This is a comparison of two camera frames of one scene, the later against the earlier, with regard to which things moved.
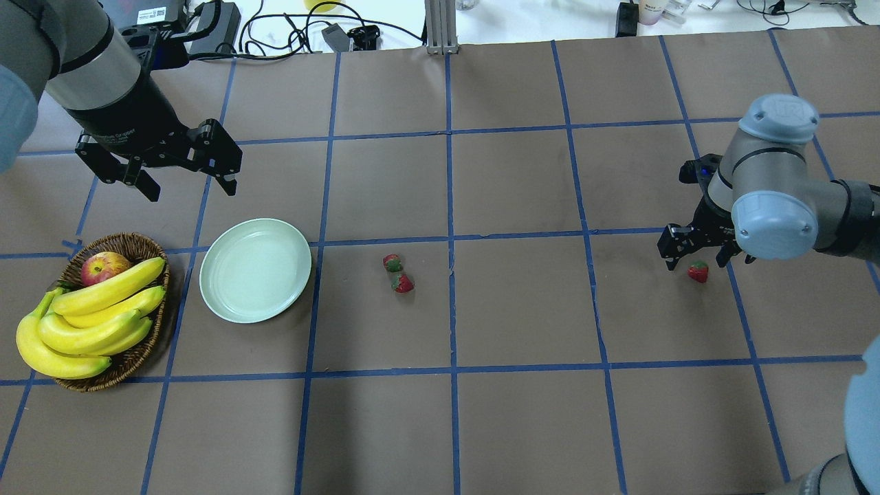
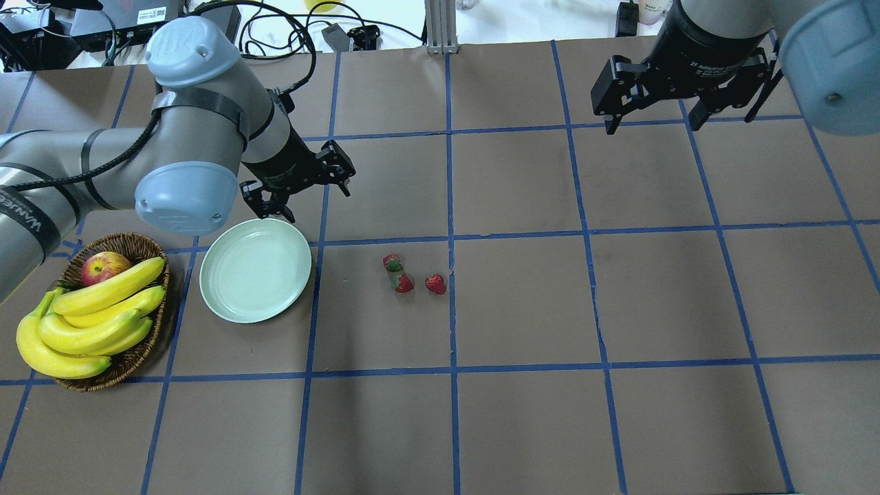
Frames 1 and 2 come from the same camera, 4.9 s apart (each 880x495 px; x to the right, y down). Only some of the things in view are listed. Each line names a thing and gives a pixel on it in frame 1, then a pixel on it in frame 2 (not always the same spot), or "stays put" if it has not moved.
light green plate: [253, 269] stays put
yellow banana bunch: [75, 331] stays put
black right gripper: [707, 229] -> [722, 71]
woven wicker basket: [136, 248] stays put
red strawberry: [392, 262] stays put
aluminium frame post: [441, 27] stays put
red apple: [101, 264] stays put
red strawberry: [698, 271] -> [434, 282]
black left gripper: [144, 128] -> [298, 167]
